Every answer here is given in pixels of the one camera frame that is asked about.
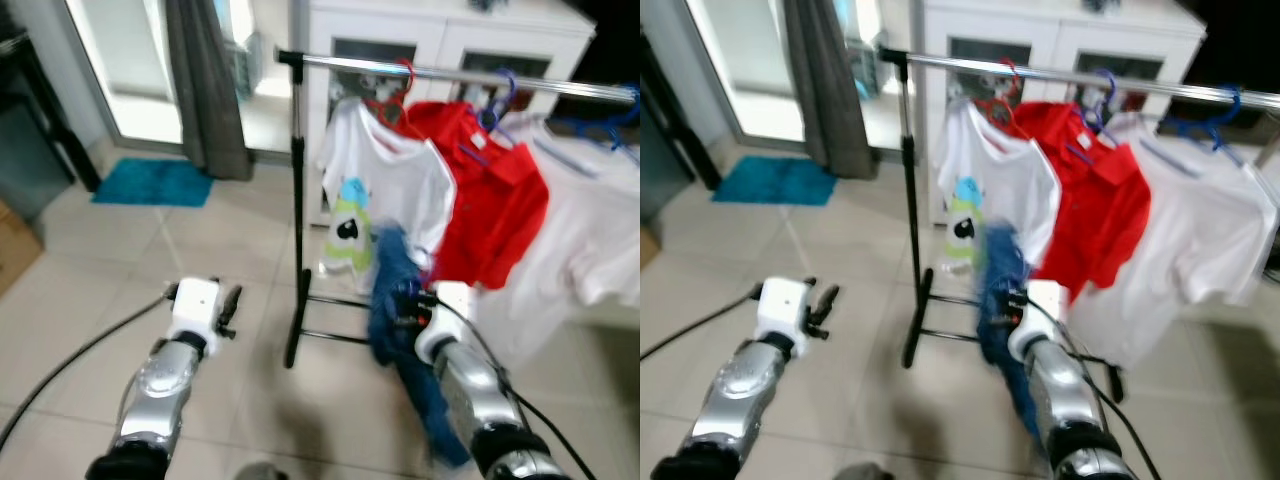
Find red plastic hanger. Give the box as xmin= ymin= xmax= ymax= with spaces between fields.
xmin=975 ymin=58 xmax=1036 ymax=131
xmin=365 ymin=58 xmax=426 ymax=136

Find blue denim jeans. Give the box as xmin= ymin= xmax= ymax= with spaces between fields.
xmin=365 ymin=222 xmax=471 ymax=471
xmin=975 ymin=222 xmax=1051 ymax=446

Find black cabinet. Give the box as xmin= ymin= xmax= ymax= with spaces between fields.
xmin=0 ymin=30 xmax=101 ymax=223
xmin=640 ymin=60 xmax=721 ymax=216

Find silver clothes rack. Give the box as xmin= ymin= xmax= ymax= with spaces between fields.
xmin=878 ymin=45 xmax=1280 ymax=401
xmin=275 ymin=48 xmax=641 ymax=369

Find plain white t-shirt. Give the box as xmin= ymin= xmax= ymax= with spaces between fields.
xmin=480 ymin=112 xmax=641 ymax=366
xmin=1065 ymin=112 xmax=1280 ymax=371

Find teal floor mat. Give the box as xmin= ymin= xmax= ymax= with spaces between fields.
xmin=92 ymin=158 xmax=214 ymax=208
xmin=712 ymin=155 xmax=839 ymax=208

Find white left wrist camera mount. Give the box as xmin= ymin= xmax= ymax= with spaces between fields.
xmin=165 ymin=278 xmax=226 ymax=346
xmin=755 ymin=278 xmax=816 ymax=356

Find white glass-door cabinet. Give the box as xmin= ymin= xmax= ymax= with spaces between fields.
xmin=915 ymin=0 xmax=1208 ymax=226
xmin=295 ymin=0 xmax=598 ymax=226

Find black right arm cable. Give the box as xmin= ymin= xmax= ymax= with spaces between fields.
xmin=430 ymin=295 xmax=601 ymax=480
xmin=1020 ymin=300 xmax=1166 ymax=480

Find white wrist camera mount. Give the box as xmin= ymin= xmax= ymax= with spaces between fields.
xmin=415 ymin=282 xmax=476 ymax=361
xmin=1010 ymin=280 xmax=1071 ymax=361
xmin=755 ymin=278 xmax=816 ymax=356
xmin=165 ymin=278 xmax=226 ymax=346

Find white cartoon print t-shirt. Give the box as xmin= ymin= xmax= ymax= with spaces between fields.
xmin=935 ymin=97 xmax=1063 ymax=276
xmin=318 ymin=97 xmax=458 ymax=281

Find blue plastic hanger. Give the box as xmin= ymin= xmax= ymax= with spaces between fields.
xmin=545 ymin=85 xmax=641 ymax=161
xmin=1160 ymin=85 xmax=1251 ymax=156

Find white framed glass door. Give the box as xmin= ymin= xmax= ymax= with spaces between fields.
xmin=60 ymin=0 xmax=301 ymax=156
xmin=680 ymin=0 xmax=921 ymax=151

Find grey curtain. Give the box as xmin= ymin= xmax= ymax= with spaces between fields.
xmin=165 ymin=0 xmax=253 ymax=181
xmin=783 ymin=0 xmax=879 ymax=181

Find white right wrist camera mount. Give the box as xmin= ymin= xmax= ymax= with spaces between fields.
xmin=415 ymin=282 xmax=476 ymax=361
xmin=1010 ymin=280 xmax=1071 ymax=361

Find purple plastic hanger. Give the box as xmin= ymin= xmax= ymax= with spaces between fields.
xmin=1065 ymin=68 xmax=1126 ymax=166
xmin=460 ymin=68 xmax=521 ymax=166

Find red polo shirt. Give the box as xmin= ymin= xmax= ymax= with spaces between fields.
xmin=1020 ymin=100 xmax=1153 ymax=301
xmin=405 ymin=100 xmax=551 ymax=291

